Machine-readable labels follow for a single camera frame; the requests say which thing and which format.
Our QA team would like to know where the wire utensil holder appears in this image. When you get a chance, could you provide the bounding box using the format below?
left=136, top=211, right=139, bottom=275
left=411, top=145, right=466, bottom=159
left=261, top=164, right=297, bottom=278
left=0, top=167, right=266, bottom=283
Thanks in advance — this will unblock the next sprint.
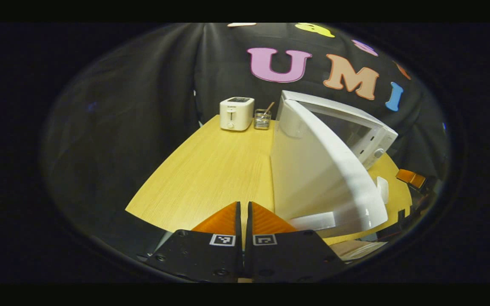
left=254, top=109, right=272, bottom=130

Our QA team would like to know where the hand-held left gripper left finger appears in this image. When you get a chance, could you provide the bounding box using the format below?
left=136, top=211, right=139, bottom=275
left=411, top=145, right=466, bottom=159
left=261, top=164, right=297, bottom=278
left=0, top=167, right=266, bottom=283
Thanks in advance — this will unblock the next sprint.
left=145, top=201, right=244, bottom=283

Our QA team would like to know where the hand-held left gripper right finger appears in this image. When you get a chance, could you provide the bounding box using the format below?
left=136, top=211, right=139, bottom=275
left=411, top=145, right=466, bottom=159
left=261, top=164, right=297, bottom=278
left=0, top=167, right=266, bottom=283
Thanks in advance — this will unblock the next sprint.
left=245, top=201, right=348, bottom=283

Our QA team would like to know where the black backdrop cloth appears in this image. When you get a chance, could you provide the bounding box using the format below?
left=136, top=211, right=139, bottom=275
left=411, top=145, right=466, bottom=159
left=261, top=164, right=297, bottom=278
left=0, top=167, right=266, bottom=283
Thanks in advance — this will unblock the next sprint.
left=41, top=23, right=450, bottom=255

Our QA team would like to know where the white toaster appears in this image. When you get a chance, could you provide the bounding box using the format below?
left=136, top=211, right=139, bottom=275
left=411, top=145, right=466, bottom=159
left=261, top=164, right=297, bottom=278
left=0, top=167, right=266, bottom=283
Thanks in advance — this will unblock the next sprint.
left=219, top=96, right=255, bottom=131

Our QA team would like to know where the white microwave oven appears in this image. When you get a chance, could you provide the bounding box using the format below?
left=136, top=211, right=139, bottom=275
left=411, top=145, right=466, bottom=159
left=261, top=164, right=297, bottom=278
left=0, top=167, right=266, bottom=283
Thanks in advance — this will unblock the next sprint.
left=270, top=90, right=399, bottom=238

